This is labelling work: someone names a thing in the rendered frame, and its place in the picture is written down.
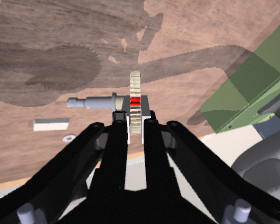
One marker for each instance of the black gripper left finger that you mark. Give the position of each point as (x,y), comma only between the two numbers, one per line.
(46,195)

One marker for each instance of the grey shaft with cream gear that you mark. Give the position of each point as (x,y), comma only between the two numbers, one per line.
(115,102)

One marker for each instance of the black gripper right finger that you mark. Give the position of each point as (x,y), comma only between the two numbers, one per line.
(225,194)

